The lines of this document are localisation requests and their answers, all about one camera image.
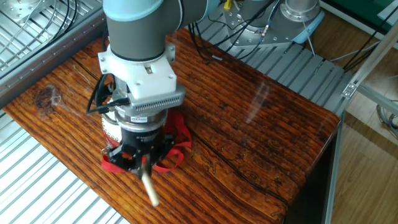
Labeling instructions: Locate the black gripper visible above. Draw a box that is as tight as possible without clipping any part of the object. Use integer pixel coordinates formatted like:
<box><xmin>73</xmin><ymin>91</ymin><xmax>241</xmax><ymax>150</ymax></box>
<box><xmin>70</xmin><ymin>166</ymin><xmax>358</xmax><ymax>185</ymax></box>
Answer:
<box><xmin>108</xmin><ymin>124</ymin><xmax>175</xmax><ymax>175</ymax></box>

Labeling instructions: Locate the pale wooden drumstick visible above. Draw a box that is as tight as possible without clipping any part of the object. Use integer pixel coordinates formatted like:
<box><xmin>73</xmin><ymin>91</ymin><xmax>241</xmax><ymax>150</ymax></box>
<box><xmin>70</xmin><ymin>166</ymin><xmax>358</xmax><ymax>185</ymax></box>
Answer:
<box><xmin>139</xmin><ymin>155</ymin><xmax>160</xmax><ymax>207</ymax></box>

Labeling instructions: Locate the red drum white skin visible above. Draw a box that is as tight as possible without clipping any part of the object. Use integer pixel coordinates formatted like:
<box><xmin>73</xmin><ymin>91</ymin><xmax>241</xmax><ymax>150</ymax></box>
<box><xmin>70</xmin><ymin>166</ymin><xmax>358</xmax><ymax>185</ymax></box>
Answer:
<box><xmin>101</xmin><ymin>111</ymin><xmax>125</xmax><ymax>149</ymax></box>

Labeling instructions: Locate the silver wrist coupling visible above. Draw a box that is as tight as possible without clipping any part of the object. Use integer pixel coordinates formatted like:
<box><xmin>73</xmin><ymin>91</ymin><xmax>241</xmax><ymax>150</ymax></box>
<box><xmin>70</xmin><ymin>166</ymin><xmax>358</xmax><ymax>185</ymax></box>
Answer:
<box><xmin>114</xmin><ymin>108</ymin><xmax>169</xmax><ymax>133</ymax></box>

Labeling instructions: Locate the glossy wood grain board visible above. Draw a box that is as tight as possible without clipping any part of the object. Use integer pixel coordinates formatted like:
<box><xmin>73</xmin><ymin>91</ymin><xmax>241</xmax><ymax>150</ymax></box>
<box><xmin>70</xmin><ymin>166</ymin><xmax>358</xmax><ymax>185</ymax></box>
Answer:
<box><xmin>2</xmin><ymin>27</ymin><xmax>341</xmax><ymax>224</ymax></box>

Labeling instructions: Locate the aluminium table leg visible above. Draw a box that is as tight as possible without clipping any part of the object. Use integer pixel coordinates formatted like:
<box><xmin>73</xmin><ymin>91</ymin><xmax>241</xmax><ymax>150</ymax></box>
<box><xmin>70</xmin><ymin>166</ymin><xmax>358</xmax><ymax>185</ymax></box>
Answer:
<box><xmin>323</xmin><ymin>111</ymin><xmax>346</xmax><ymax>224</ymax></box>

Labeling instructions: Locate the aluminium crossbar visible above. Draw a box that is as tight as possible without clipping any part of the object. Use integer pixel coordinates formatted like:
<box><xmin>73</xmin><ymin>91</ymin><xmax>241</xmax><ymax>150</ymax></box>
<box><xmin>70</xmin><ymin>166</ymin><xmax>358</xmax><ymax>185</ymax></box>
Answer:
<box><xmin>357</xmin><ymin>85</ymin><xmax>398</xmax><ymax>116</ymax></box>

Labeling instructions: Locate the grey vented camera box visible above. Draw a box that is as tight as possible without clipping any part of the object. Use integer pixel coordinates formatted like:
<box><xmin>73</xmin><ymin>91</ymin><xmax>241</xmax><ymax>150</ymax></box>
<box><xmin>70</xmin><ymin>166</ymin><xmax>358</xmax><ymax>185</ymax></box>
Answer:
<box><xmin>129</xmin><ymin>85</ymin><xmax>187</xmax><ymax>118</ymax></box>

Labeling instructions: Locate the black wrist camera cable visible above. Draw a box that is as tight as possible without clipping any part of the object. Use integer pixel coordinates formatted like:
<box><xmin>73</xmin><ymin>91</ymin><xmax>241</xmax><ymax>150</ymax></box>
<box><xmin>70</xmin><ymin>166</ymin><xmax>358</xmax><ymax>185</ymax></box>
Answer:
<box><xmin>86</xmin><ymin>73</ymin><xmax>131</xmax><ymax>116</ymax></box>

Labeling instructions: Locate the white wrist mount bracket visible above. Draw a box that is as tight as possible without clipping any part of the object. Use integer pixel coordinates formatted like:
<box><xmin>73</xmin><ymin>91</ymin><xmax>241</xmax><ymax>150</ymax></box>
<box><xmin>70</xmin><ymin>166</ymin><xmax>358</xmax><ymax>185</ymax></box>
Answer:
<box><xmin>98</xmin><ymin>43</ymin><xmax>178</xmax><ymax>100</ymax></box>

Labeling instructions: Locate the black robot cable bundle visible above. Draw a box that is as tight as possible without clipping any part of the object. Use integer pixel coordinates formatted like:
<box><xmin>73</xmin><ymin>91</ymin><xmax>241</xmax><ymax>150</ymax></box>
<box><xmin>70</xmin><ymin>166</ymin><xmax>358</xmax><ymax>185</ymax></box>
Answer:
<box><xmin>186</xmin><ymin>0</ymin><xmax>280</xmax><ymax>62</ymax></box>

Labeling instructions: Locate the grey aluminium rail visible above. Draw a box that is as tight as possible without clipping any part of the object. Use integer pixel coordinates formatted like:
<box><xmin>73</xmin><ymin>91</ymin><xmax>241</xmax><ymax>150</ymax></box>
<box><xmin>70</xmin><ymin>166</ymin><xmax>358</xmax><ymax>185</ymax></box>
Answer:
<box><xmin>0</xmin><ymin>9</ymin><xmax>106</xmax><ymax>108</ymax></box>

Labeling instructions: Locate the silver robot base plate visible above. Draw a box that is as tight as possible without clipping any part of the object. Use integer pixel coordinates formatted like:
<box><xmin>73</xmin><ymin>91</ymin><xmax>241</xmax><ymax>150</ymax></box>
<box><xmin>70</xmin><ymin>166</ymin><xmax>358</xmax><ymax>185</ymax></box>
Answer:
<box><xmin>217</xmin><ymin>1</ymin><xmax>312</xmax><ymax>49</ymax></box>

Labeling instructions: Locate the silver pedestal with plate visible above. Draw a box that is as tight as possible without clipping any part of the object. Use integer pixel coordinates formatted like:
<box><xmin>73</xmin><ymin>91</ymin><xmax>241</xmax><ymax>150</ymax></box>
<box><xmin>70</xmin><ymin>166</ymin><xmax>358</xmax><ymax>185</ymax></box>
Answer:
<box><xmin>0</xmin><ymin>0</ymin><xmax>55</xmax><ymax>24</ymax></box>

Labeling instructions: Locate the diagonal frame strut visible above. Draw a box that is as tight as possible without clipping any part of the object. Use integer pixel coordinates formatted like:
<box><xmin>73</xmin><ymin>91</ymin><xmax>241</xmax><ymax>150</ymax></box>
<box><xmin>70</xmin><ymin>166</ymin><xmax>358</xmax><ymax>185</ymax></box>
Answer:
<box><xmin>341</xmin><ymin>21</ymin><xmax>398</xmax><ymax>100</ymax></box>

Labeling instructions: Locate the grey cable coil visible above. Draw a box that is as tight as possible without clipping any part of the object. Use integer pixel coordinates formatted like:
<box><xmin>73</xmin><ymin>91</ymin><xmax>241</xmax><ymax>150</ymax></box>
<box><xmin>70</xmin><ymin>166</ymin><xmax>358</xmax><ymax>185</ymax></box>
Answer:
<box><xmin>376</xmin><ymin>104</ymin><xmax>398</xmax><ymax>139</ymax></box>

